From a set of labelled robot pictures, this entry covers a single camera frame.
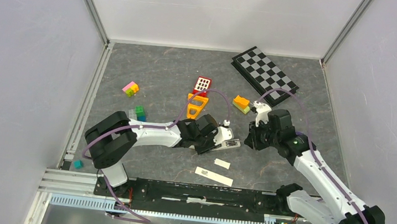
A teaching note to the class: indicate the orange triangular plastic frame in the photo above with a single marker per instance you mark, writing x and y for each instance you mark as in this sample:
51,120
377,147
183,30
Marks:
196,105

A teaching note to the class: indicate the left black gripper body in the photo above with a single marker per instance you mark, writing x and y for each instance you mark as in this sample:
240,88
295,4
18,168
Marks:
206,144

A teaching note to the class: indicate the long white remote back cover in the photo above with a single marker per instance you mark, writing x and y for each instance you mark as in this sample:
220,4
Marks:
214,176

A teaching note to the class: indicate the pink yellow green blocks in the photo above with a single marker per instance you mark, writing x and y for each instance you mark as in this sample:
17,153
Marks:
131,88

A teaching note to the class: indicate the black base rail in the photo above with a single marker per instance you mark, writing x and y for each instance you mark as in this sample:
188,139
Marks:
201,200

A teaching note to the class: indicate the orange green toy block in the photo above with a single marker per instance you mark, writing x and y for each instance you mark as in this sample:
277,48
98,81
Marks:
241,104

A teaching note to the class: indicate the black grey checkerboard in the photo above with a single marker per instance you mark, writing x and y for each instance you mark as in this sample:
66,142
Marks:
264,75

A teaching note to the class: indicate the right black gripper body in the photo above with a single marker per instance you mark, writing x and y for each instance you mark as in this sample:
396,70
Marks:
261,136

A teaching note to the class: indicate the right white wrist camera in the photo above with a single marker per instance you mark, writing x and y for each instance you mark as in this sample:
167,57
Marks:
262,110

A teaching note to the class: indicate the red white window block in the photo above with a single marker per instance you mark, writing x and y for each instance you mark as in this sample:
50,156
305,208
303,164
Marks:
201,84

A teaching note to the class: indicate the small teal cube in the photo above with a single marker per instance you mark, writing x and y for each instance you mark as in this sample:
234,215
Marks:
78,164

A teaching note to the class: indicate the white slotted cable duct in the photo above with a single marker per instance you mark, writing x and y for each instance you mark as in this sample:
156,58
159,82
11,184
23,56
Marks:
111,206

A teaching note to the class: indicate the white battery cover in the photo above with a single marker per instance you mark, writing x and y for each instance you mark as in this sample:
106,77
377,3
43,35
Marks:
222,163

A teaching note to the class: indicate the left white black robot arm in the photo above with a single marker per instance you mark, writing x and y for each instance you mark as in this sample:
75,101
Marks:
109,140

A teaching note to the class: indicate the green blue grey blocks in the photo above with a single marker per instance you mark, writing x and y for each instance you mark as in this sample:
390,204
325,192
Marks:
137,113

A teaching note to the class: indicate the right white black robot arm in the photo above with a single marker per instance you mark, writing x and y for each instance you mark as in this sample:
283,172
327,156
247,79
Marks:
338,204

